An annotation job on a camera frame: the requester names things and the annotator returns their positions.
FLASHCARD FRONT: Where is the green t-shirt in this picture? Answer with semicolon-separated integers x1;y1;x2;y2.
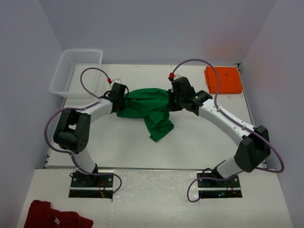
116;88;174;142

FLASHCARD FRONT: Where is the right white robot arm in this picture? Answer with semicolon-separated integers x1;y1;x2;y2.
168;75;271;187

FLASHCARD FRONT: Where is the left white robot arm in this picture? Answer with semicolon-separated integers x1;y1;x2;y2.
53;83;129;187

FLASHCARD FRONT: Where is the folded orange t-shirt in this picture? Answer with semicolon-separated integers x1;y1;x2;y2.
204;66;243;94

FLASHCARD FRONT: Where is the white plastic basket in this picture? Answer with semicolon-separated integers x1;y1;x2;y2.
49;49;103;99

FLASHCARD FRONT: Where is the dark red t-shirt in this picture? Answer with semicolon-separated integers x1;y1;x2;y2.
24;200;94;228

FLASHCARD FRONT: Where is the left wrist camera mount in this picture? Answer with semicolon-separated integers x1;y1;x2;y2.
107;77;121;85

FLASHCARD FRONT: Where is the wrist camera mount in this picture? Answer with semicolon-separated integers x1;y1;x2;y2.
107;77;121;85
168;72;184;82

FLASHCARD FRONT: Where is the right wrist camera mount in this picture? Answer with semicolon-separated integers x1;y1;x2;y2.
168;72;184;82

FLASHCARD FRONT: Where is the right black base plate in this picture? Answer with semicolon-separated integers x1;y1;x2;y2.
197;176;243;199

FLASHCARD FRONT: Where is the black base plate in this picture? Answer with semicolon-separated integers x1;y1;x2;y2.
197;176;243;199
68;171;114;200

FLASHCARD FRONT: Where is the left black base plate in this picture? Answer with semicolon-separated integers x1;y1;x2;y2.
68;171;114;200

